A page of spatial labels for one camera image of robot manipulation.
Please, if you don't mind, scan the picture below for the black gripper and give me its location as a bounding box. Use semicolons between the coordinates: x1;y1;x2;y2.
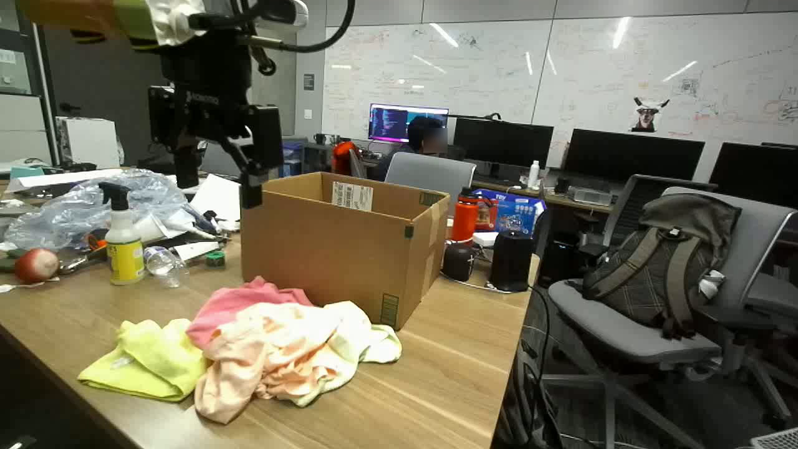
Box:
148;23;284;212

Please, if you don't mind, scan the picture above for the pink t-shirt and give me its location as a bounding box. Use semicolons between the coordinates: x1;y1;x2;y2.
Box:
185;274;314;351

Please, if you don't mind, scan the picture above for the peach t-shirt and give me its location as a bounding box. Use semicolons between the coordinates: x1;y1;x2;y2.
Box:
193;299;372;427

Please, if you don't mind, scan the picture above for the yellow-green towel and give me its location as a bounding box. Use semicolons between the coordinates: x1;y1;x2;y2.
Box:
77;316;210;407

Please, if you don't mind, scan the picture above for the pale cream towel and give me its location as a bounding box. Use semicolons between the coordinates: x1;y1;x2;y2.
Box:
321;299;404;369

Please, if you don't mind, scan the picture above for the white box appliance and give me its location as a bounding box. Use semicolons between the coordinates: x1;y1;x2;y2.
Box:
54;114;127;169

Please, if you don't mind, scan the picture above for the brown cardboard box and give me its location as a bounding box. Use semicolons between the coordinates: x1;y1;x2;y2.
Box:
240;169;451;333

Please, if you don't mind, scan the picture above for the small black box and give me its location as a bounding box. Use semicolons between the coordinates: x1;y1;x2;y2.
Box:
442;242;473;283

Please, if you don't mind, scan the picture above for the black speaker box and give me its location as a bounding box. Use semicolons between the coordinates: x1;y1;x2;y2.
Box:
488;229;537;291

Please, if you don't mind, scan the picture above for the white paper sheet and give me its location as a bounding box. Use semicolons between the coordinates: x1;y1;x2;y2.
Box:
187;173;245;235

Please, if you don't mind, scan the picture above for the small clear plastic bottle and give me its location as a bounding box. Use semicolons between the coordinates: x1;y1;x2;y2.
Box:
142;244;189;290

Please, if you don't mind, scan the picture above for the spray bottle with yellow label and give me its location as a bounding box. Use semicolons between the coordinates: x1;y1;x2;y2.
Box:
98;183;148;286

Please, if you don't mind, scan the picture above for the red orange jacket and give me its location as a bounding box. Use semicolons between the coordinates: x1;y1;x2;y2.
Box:
329;138;361;177

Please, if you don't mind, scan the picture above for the clear crumpled plastic bag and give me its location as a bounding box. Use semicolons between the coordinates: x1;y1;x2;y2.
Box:
3;169;220;252

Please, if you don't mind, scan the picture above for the lit computer monitor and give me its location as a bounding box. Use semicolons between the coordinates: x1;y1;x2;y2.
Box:
366;103;451;147

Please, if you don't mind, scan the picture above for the red apple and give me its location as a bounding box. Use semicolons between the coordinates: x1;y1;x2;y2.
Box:
13;248;63;284

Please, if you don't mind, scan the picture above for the seated person in dark shirt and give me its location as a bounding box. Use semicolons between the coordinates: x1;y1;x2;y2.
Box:
365;114;451;183

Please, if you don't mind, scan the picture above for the grey office chair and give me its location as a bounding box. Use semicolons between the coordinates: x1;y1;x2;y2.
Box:
382;149;478;207
543;184;798;449

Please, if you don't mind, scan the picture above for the orange water bottle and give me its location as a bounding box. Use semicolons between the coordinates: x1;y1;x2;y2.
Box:
448;194;481;244

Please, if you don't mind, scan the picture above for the black computer monitor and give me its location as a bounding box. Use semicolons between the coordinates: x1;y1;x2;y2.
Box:
451;114;557;169
561;127;709;189
709;141;798;209

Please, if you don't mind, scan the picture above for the blue printed carton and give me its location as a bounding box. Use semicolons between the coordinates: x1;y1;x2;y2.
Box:
472;184;547;238

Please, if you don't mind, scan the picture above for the llama plush toy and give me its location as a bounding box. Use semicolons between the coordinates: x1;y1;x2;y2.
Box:
630;96;672;136

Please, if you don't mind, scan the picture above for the olive grey backpack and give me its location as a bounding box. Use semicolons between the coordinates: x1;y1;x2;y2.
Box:
582;193;743;340

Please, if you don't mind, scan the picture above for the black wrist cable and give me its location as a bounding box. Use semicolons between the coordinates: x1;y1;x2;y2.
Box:
240;0;359;78

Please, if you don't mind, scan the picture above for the white wall whiteboard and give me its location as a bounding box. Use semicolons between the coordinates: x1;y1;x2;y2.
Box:
321;15;798;144

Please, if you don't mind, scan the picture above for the black cable bundle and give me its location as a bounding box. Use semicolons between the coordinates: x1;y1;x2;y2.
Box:
496;284;568;449

